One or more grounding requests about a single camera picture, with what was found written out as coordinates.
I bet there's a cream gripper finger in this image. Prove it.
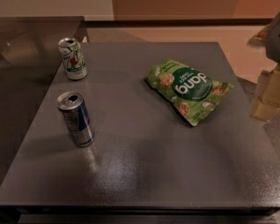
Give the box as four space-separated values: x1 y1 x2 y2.
251 63 280 121

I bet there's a green rice chip bag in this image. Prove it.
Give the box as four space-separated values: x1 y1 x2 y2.
146 60 233 127

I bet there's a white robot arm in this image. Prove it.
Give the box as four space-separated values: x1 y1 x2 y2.
251 12 280 121

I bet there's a blue silver energy drink can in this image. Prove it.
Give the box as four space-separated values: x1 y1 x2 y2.
57 91 94 147

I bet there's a white green 7up can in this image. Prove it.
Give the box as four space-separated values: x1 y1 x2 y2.
58 37 88 80

